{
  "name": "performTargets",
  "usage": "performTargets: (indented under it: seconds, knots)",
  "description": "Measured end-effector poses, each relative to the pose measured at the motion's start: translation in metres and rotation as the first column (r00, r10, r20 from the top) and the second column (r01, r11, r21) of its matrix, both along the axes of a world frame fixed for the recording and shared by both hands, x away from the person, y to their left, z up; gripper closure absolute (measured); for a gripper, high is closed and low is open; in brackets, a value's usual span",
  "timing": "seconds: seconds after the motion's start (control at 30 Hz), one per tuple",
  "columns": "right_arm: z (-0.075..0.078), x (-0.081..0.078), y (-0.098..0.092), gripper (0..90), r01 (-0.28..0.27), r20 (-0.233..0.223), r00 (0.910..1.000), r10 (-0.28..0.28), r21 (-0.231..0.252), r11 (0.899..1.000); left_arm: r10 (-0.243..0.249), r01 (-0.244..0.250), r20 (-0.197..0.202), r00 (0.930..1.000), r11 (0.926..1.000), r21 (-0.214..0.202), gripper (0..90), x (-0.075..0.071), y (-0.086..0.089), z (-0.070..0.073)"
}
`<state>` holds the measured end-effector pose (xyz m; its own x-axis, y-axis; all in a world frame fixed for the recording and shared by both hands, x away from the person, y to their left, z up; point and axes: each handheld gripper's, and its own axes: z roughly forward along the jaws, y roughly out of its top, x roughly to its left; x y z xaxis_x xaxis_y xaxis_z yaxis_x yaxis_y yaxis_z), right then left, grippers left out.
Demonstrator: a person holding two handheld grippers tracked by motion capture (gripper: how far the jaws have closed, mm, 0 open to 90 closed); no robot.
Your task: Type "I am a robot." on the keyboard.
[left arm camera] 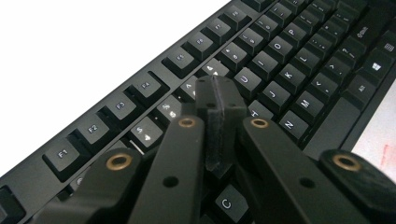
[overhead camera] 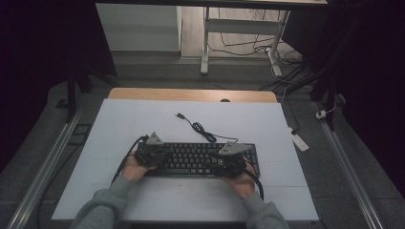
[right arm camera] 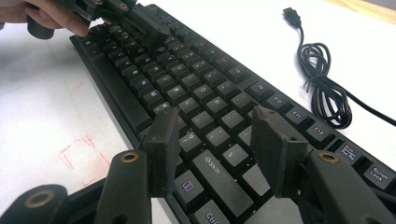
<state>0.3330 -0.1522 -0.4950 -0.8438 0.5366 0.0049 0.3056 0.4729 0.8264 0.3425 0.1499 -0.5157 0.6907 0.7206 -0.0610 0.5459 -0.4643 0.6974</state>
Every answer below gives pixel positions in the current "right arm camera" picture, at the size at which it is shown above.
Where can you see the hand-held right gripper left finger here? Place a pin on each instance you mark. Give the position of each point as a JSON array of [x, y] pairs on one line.
[[163, 149]]

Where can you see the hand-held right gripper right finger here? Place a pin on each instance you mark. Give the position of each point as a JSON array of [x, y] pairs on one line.
[[274, 149]]

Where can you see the black computer keyboard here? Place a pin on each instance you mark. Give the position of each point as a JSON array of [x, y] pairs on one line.
[[202, 93]]

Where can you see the white table board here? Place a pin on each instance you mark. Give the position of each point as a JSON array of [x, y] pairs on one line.
[[37, 93]]

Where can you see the wooden table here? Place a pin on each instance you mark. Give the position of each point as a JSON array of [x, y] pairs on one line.
[[370, 11]]

